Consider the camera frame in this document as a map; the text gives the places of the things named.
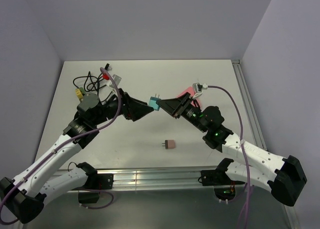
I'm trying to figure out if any aluminium front rail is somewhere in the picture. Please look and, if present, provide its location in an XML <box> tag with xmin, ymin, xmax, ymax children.
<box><xmin>97</xmin><ymin>166</ymin><xmax>216</xmax><ymax>192</ymax></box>

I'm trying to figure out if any pink plug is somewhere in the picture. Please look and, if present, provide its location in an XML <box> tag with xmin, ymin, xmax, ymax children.
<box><xmin>162</xmin><ymin>139</ymin><xmax>176</xmax><ymax>150</ymax></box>

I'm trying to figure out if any green power strip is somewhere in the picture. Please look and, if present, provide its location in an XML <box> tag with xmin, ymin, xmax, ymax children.
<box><xmin>75</xmin><ymin>87</ymin><xmax>86</xmax><ymax>102</ymax></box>

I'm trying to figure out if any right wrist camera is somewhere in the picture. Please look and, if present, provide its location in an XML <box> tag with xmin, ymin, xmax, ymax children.
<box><xmin>192</xmin><ymin>82</ymin><xmax>208</xmax><ymax>100</ymax></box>

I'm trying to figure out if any blue plug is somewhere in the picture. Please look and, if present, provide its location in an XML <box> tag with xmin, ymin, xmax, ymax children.
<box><xmin>148</xmin><ymin>94</ymin><xmax>160</xmax><ymax>112</ymax></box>

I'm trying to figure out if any aluminium rail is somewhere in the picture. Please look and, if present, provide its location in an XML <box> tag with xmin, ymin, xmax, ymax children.
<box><xmin>231</xmin><ymin>60</ymin><xmax>268</xmax><ymax>151</ymax></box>
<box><xmin>97</xmin><ymin>166</ymin><xmax>216</xmax><ymax>192</ymax></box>

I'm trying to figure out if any black power cord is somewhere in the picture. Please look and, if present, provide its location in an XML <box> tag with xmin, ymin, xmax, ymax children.
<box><xmin>72</xmin><ymin>63</ymin><xmax>113</xmax><ymax>100</ymax></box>

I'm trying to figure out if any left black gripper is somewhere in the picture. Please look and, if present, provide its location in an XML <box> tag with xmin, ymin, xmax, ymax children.
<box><xmin>91</xmin><ymin>88</ymin><xmax>154</xmax><ymax>126</ymax></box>

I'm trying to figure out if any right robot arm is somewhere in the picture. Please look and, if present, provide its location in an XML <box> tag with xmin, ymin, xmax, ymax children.
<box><xmin>157</xmin><ymin>92</ymin><xmax>307</xmax><ymax>207</ymax></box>

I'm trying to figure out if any yellow plug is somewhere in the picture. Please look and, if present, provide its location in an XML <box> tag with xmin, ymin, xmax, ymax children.
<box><xmin>75</xmin><ymin>88</ymin><xmax>85</xmax><ymax>101</ymax></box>

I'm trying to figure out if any pink triangular power strip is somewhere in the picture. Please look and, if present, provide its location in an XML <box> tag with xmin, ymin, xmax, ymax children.
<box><xmin>177</xmin><ymin>86</ymin><xmax>202</xmax><ymax>108</ymax></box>

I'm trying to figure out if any aluminium right rail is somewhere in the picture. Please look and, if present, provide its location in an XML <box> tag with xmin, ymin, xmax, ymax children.
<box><xmin>231</xmin><ymin>60</ymin><xmax>268</xmax><ymax>151</ymax></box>

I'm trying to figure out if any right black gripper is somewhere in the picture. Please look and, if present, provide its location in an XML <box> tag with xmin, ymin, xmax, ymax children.
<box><xmin>156</xmin><ymin>91</ymin><xmax>208</xmax><ymax>133</ymax></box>

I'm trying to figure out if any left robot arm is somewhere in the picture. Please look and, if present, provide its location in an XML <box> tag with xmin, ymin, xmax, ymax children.
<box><xmin>0</xmin><ymin>89</ymin><xmax>154</xmax><ymax>224</ymax></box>

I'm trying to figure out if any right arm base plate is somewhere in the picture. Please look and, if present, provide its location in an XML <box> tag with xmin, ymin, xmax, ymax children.
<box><xmin>198</xmin><ymin>169</ymin><xmax>232</xmax><ymax>186</ymax></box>

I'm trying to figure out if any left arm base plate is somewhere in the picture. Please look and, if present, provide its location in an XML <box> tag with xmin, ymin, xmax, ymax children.
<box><xmin>78</xmin><ymin>173</ymin><xmax>114</xmax><ymax>190</ymax></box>

